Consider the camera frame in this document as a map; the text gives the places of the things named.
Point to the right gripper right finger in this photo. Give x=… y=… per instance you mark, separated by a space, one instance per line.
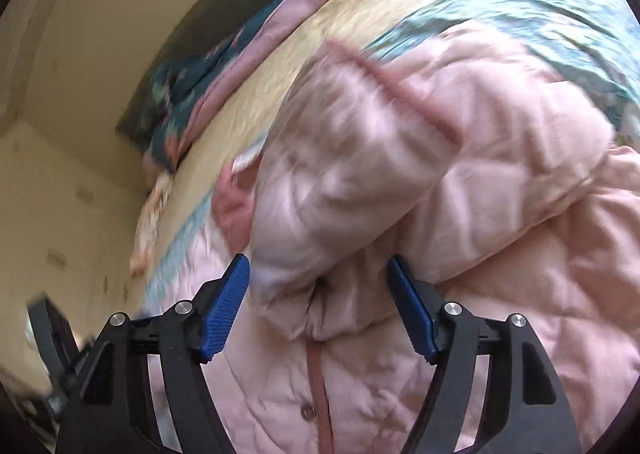
x=494 y=389

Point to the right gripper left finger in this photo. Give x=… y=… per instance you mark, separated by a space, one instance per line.
x=111 y=407

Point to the pink quilted coat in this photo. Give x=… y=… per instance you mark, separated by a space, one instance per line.
x=499 y=183

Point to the peach floral cloth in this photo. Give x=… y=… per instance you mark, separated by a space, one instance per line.
x=146 y=234

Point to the teal pink floral quilt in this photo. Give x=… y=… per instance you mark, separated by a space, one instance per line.
x=183 y=97

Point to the Hello Kitty bed sheet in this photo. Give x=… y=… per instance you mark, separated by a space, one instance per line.
x=594 y=43

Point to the beige mattress cover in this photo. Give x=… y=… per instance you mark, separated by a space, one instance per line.
x=250 y=110

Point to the dark grey headboard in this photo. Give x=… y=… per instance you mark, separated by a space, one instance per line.
x=205 y=24

